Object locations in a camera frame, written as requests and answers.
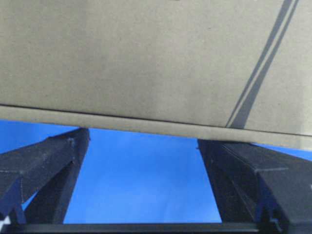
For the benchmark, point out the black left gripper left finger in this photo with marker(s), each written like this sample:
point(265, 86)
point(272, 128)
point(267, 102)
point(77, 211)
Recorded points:
point(37, 181)

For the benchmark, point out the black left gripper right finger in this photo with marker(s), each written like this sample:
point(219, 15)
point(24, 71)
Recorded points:
point(259, 185)

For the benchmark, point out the brown polymaker cardboard box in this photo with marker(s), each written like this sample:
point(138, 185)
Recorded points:
point(233, 70)

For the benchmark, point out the blue table cloth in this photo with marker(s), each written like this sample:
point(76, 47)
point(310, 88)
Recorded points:
point(128, 177)

